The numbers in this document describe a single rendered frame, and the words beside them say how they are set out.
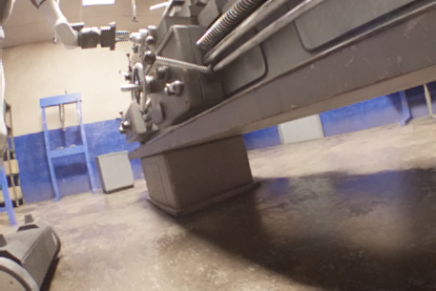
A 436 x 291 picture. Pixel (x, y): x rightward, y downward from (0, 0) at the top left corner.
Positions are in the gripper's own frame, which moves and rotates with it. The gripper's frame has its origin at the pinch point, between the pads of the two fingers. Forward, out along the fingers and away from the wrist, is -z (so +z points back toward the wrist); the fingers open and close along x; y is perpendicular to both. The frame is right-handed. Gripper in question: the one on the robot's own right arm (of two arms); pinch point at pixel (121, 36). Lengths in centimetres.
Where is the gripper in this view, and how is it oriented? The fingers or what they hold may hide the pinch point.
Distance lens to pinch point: 102.7
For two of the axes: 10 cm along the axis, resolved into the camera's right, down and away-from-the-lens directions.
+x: -1.5, 8.6, 4.9
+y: 5.4, 4.8, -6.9
